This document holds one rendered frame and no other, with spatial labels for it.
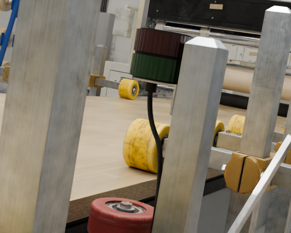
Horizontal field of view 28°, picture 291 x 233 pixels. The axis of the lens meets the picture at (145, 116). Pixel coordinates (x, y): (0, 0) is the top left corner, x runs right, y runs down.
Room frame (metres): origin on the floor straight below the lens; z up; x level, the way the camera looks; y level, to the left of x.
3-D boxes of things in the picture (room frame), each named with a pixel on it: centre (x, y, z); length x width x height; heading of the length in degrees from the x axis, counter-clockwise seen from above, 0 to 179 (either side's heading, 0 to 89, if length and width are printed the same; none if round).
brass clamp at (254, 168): (0.82, -0.17, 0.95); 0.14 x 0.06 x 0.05; 154
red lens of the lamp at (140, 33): (0.60, -0.01, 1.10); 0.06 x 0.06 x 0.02
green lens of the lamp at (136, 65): (0.60, -0.01, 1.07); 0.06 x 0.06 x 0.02
